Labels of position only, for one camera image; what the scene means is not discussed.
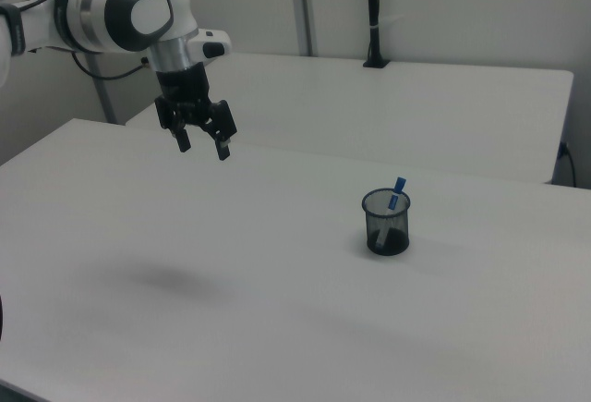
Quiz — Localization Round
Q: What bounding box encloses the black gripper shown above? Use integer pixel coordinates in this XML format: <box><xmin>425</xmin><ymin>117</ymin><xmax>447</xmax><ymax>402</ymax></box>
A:
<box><xmin>153</xmin><ymin>62</ymin><xmax>239</xmax><ymax>163</ymax></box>

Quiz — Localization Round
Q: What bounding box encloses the blue and white marker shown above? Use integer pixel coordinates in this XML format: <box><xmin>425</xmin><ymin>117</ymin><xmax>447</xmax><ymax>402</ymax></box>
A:
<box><xmin>374</xmin><ymin>176</ymin><xmax>408</xmax><ymax>250</ymax></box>

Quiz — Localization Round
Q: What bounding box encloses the white desk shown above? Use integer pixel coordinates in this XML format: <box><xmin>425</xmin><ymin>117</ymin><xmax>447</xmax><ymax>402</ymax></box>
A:
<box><xmin>125</xmin><ymin>52</ymin><xmax>575</xmax><ymax>186</ymax></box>

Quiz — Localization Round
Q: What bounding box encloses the black mesh pen cup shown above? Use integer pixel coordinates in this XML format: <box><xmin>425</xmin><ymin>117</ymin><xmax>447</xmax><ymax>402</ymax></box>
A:
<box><xmin>361</xmin><ymin>188</ymin><xmax>412</xmax><ymax>256</ymax></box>

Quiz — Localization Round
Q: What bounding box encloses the black clamped pole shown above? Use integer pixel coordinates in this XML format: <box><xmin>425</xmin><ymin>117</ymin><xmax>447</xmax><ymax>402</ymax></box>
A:
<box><xmin>362</xmin><ymin>0</ymin><xmax>392</xmax><ymax>69</ymax></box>

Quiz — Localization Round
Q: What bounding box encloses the grey partition post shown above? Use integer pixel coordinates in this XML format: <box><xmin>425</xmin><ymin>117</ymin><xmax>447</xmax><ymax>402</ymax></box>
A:
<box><xmin>293</xmin><ymin>0</ymin><xmax>320</xmax><ymax>57</ymax></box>
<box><xmin>93</xmin><ymin>72</ymin><xmax>117</xmax><ymax>125</ymax></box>

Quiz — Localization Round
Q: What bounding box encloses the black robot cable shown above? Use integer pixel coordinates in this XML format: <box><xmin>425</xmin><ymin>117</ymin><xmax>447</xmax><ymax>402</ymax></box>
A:
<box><xmin>17</xmin><ymin>0</ymin><xmax>154</xmax><ymax>81</ymax></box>

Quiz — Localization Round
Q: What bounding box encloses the black wall cable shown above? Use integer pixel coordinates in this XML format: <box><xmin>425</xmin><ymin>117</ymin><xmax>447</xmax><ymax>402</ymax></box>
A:
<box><xmin>558</xmin><ymin>141</ymin><xmax>578</xmax><ymax>188</ymax></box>

